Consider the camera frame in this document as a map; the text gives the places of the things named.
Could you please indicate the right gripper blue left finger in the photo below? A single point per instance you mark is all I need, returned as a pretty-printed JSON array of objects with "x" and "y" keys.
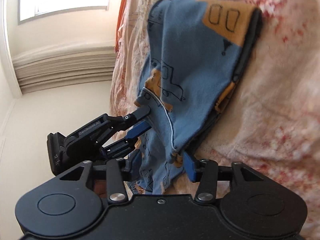
[{"x": 132, "y": 166}]

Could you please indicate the blue patterned kids pants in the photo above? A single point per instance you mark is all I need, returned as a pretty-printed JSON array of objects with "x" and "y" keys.
[{"x": 198, "y": 52}]

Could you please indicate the pink floral bed quilt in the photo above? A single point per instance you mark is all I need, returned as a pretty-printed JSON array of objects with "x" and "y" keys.
[{"x": 272, "y": 120}]

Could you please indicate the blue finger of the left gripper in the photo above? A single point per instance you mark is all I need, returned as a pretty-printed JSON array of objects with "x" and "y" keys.
[
  {"x": 126, "y": 145},
  {"x": 135, "y": 116}
]

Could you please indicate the orange bed sheet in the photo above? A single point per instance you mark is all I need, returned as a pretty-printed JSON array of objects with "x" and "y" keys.
[{"x": 119, "y": 24}]

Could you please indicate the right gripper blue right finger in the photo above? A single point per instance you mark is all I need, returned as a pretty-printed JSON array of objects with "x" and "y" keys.
[{"x": 193, "y": 167}]

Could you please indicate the beige window curtain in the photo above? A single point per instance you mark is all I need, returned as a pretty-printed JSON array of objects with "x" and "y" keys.
[{"x": 52, "y": 67}]

